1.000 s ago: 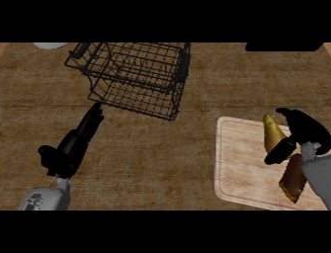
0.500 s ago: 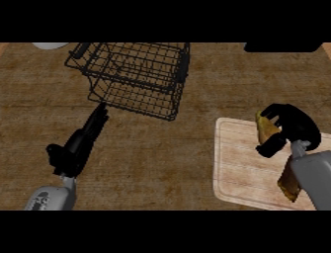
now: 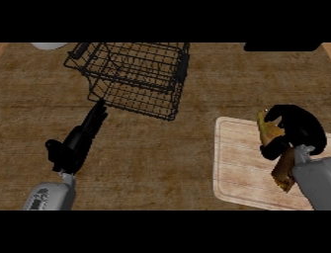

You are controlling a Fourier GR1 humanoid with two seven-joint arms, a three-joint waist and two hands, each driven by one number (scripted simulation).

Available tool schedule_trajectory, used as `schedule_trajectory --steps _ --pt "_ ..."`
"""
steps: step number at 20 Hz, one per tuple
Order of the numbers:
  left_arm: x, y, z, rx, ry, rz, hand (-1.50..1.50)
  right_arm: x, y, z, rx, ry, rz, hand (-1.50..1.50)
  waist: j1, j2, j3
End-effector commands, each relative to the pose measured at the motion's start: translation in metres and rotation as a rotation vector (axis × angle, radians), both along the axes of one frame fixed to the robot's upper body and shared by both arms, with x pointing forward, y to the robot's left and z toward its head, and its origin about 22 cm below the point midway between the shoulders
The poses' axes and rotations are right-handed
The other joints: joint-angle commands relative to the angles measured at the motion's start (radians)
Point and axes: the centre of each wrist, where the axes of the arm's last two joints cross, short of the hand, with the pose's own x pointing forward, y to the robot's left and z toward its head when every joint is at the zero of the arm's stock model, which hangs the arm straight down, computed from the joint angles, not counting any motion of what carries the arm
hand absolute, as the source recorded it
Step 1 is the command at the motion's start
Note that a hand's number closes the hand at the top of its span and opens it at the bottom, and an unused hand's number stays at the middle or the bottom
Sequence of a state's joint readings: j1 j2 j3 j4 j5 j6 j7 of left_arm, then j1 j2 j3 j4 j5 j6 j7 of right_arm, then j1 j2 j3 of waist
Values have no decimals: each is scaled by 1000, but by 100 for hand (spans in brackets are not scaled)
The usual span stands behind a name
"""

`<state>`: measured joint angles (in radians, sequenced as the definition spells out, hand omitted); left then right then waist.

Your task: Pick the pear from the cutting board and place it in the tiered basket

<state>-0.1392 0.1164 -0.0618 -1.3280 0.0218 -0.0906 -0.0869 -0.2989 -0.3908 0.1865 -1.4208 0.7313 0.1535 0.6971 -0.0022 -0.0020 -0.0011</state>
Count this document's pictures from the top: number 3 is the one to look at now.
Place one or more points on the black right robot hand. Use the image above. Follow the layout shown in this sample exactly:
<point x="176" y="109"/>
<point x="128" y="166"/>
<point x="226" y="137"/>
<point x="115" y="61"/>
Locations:
<point x="301" y="126"/>

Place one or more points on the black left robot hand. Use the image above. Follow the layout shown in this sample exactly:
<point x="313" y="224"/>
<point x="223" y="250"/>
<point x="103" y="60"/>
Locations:
<point x="77" y="143"/>

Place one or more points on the yellow-brown pear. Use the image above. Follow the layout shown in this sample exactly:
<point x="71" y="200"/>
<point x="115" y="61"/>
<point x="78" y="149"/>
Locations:
<point x="269" y="131"/>

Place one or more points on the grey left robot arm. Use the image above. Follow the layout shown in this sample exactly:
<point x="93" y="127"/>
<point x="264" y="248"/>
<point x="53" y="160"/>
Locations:
<point x="50" y="194"/>

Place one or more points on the pale wooden cutting board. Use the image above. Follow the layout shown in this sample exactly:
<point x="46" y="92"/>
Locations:
<point x="242" y="168"/>

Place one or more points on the black appliance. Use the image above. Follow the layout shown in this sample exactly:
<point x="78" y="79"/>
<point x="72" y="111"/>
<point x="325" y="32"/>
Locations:
<point x="281" y="46"/>

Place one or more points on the white round object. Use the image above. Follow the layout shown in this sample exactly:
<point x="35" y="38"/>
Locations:
<point x="49" y="45"/>

